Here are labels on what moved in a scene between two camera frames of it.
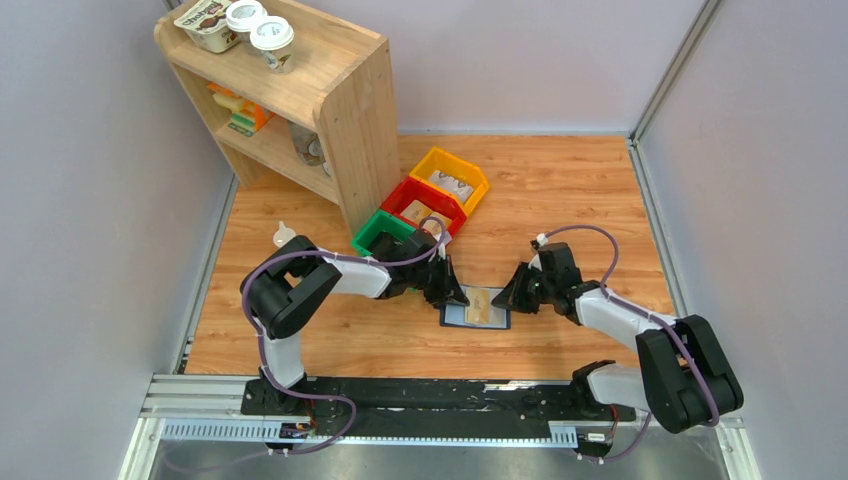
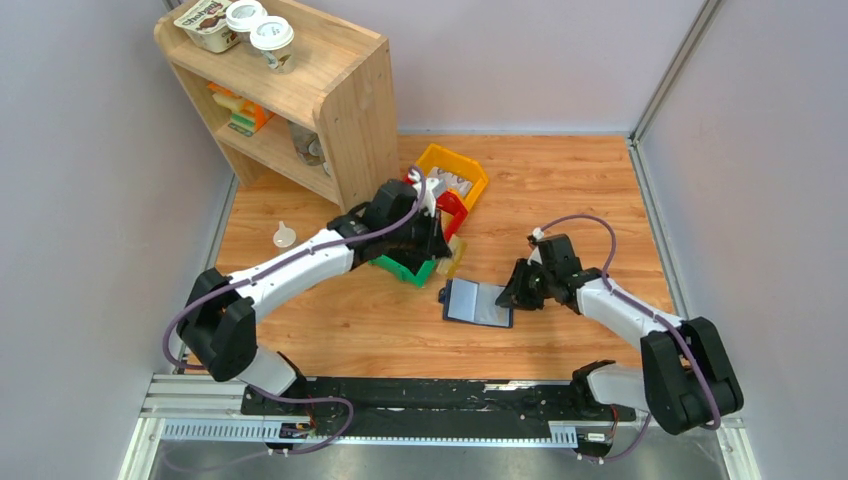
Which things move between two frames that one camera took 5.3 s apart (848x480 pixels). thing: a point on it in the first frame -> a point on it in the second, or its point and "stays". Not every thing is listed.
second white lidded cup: [274, 36] stays
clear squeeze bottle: [282, 235] stays
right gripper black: [512, 295] stays
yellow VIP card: [478, 311] -> [450, 265]
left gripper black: [449, 290] -> [434, 245]
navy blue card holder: [480, 313] stays
